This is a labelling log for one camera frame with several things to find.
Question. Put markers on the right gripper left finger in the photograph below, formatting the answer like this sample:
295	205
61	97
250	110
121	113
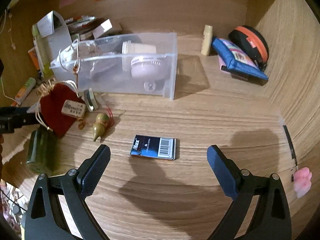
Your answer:
45	219

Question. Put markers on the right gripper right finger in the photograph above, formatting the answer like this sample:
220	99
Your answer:
271	218

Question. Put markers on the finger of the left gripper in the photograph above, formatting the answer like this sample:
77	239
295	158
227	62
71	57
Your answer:
12	118

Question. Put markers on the red velvet drawstring pouch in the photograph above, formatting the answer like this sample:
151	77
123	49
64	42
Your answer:
52	95

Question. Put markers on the dark green pump bottle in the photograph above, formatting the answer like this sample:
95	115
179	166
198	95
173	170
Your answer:
41	152

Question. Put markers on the white eraser block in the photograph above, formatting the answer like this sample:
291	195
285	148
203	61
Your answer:
74	109

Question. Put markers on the green white small block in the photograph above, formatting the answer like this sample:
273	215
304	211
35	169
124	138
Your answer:
90	100

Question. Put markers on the white drawstring pouch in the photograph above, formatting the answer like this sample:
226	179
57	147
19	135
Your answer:
87	59

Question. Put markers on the blue staples box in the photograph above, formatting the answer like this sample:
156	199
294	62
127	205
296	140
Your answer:
154	147

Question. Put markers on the pink lidded jar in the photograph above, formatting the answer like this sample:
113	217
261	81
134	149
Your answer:
149	67

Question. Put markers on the person right hand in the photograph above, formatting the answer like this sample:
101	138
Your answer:
302	181

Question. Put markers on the green orange tube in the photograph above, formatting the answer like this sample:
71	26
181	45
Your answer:
25	90

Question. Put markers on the orange booklet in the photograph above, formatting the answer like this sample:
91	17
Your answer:
33	55

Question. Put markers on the white standing paper folder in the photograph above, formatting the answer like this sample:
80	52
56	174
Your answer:
55	33

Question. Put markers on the stack of booklets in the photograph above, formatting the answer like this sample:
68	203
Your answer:
81	27

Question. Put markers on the pink white small box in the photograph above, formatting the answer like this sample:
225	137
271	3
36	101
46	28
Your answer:
102	29

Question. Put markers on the clear plastic storage bin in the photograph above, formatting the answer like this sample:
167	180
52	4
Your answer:
118	79

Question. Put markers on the blue patchwork pouch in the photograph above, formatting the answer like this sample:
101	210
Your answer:
236	60

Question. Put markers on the black orange round case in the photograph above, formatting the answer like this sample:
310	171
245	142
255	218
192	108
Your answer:
252	43

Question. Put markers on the cream small lotion bottle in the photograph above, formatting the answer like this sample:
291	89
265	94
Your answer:
207	40

